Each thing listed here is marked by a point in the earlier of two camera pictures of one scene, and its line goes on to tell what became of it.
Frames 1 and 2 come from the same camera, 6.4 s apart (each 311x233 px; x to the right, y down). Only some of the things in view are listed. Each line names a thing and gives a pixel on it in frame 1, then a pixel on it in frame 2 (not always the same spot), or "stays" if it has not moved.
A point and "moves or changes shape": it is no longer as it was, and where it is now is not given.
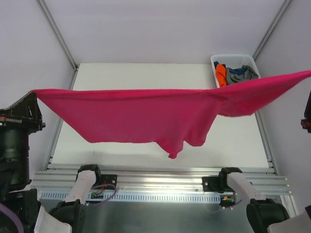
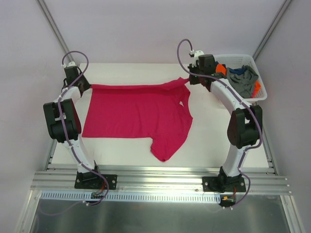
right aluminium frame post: x=278 y=16 stays
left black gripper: x=22 y=120 -> x=84 y=85
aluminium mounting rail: x=61 y=180 stays
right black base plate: x=216 y=184 stays
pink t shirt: x=171 y=117 moves or changes shape
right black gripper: x=306 y=122 -> x=192 y=79
